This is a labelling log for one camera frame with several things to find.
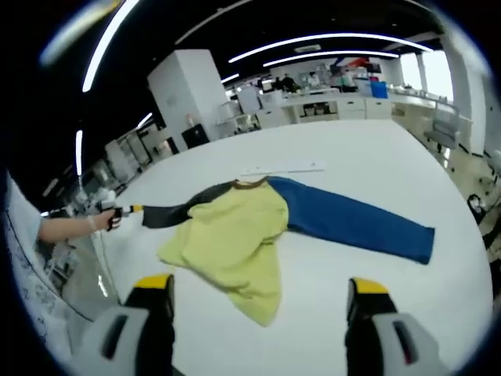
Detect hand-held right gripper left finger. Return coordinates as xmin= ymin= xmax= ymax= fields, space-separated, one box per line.
xmin=70 ymin=273 xmax=177 ymax=376

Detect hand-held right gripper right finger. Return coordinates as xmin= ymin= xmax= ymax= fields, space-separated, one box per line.
xmin=343 ymin=277 xmax=451 ymax=376

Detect ceiling light strips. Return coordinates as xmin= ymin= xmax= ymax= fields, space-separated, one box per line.
xmin=38 ymin=0 xmax=435 ymax=177

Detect yellow blue black garment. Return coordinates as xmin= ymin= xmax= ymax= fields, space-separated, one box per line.
xmin=141 ymin=175 xmax=436 ymax=328

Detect black box cabinet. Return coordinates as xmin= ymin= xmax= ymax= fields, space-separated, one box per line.
xmin=181 ymin=123 xmax=210 ymax=150

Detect white counter cabinets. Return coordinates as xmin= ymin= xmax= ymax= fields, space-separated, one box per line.
xmin=250 ymin=92 xmax=459 ymax=130

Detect white square pillar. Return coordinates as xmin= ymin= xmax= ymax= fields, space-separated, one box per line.
xmin=146 ymin=49 xmax=230 ymax=152

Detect person's left hand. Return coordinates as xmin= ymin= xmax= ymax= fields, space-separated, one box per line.
xmin=88 ymin=210 xmax=114 ymax=233

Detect white template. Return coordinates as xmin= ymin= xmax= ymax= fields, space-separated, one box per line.
xmin=240 ymin=158 xmax=326 ymax=176

